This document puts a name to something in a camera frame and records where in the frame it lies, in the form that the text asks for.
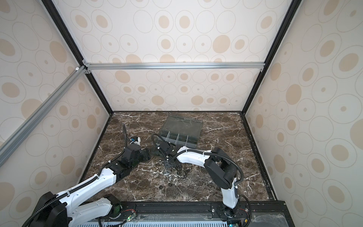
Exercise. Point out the clear plastic organizer box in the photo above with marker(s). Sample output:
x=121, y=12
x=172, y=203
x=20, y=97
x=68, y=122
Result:
x=181, y=131

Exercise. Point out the aluminium crossbar left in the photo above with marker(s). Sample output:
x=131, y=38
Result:
x=16, y=139

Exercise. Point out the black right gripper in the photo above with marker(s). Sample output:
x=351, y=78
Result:
x=166, y=165

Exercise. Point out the aluminium crossbar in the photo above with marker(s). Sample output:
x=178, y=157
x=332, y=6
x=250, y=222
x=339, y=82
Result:
x=172, y=66
x=16, y=139

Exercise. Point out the black corner frame post right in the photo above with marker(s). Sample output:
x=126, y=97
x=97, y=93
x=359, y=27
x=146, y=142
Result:
x=287, y=20

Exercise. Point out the black corner frame post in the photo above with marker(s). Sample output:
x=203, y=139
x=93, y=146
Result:
x=66, y=35
x=287, y=20

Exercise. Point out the aluminium crossbar back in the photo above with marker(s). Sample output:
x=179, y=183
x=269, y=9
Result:
x=172, y=66

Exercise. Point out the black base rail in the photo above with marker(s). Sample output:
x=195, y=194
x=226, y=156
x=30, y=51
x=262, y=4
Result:
x=242, y=215

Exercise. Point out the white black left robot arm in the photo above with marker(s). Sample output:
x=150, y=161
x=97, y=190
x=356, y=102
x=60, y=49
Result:
x=79, y=195

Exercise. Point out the black corner frame post left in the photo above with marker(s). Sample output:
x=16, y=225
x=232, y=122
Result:
x=66, y=35

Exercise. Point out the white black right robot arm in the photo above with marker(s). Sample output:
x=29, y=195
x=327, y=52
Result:
x=224, y=172

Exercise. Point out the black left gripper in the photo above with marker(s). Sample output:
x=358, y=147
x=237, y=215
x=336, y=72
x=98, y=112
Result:
x=145, y=154

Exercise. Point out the pile of screws and nuts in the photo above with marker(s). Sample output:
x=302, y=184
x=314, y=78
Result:
x=179, y=176

